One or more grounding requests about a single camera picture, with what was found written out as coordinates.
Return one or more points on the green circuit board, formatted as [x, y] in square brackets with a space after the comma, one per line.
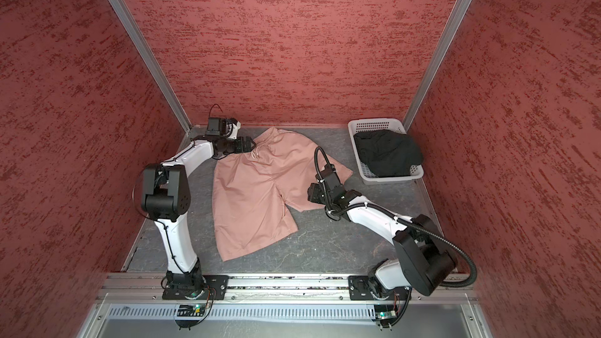
[190, 311]
[385, 313]

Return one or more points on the pink shorts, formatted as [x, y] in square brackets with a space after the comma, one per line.
[254, 193]

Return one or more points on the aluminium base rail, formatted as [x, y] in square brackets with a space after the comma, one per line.
[242, 287]

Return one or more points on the left green circuit board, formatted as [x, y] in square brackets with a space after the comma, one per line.
[190, 311]

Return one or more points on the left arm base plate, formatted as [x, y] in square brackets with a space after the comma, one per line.
[213, 288]

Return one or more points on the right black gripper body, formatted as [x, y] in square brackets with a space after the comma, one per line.
[318, 194]

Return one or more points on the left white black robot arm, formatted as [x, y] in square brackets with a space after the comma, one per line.
[166, 199]

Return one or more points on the left aluminium corner post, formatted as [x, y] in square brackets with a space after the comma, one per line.
[135, 34]

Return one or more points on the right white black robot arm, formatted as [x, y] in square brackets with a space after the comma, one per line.
[424, 259]

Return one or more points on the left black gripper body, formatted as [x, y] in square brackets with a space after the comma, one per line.
[235, 145]

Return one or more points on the right green circuit board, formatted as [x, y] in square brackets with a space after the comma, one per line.
[385, 313]

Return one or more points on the white plastic basket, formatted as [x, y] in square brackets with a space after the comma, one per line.
[395, 125]

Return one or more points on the black shorts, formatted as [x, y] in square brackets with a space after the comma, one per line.
[388, 154]

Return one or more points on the right aluminium corner post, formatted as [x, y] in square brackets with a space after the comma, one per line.
[451, 27]

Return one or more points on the white slotted cable duct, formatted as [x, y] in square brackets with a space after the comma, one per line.
[262, 313]

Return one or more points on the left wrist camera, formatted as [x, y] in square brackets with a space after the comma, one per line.
[226, 128]

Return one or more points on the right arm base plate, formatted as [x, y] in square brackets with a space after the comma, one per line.
[367, 287]

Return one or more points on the aluminium corner post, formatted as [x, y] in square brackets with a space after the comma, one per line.
[135, 34]
[451, 27]

